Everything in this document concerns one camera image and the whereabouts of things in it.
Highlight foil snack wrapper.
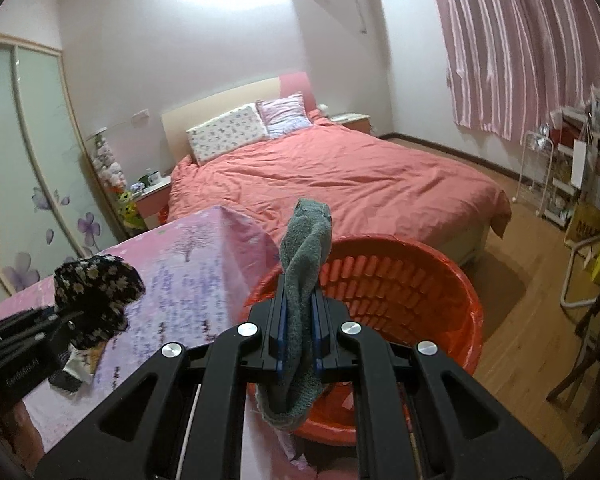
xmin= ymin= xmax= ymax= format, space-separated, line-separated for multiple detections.
xmin=48 ymin=342 xmax=106 ymax=394

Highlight black floral scrunchie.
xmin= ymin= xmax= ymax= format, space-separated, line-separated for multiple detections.
xmin=54 ymin=255 xmax=146 ymax=350

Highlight grey green sock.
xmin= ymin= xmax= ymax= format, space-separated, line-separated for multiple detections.
xmin=257 ymin=198 xmax=332 ymax=432

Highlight orange plastic laundry basket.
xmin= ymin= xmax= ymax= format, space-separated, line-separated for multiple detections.
xmin=239 ymin=234 xmax=486 ymax=449

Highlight pink floral tablecloth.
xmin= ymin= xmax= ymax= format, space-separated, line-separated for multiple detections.
xmin=0 ymin=204 xmax=322 ymax=480

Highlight glass sliding wardrobe door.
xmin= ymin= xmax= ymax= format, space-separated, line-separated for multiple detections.
xmin=0 ymin=42 xmax=123 ymax=304

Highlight hanging plush toys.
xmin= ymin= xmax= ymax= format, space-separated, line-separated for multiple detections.
xmin=88 ymin=128 xmax=146 ymax=236

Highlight pink bedside table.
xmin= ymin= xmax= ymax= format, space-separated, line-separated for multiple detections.
xmin=135 ymin=176 xmax=171 ymax=230

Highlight small orange bin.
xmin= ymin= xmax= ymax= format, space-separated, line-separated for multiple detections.
xmin=158 ymin=205 xmax=169 ymax=226

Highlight salmon pink duvet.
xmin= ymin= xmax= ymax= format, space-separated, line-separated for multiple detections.
xmin=169 ymin=115 xmax=512 ymax=248

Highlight brown paper bag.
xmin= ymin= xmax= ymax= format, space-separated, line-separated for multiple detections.
xmin=564 ymin=203 xmax=600 ymax=246

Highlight beige pink headboard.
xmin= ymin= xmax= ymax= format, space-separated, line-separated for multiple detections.
xmin=161 ymin=72 xmax=317 ymax=162

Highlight white floral pillow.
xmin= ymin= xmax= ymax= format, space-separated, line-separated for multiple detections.
xmin=186 ymin=103 xmax=268 ymax=165

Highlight far bedside table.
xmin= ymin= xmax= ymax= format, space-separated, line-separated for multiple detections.
xmin=329 ymin=113 xmax=373 ymax=134

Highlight pink striped pillow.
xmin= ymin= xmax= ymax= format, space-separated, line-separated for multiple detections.
xmin=256 ymin=92 xmax=312 ymax=139

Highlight white rolling shelf cart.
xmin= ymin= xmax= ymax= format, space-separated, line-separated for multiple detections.
xmin=544 ymin=106 xmax=592 ymax=230

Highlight pink striped curtain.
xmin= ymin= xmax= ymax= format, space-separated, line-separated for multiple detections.
xmin=436 ymin=0 xmax=600 ymax=143

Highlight white wire rack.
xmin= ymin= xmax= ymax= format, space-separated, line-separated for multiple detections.
xmin=512 ymin=124 xmax=554 ymax=217

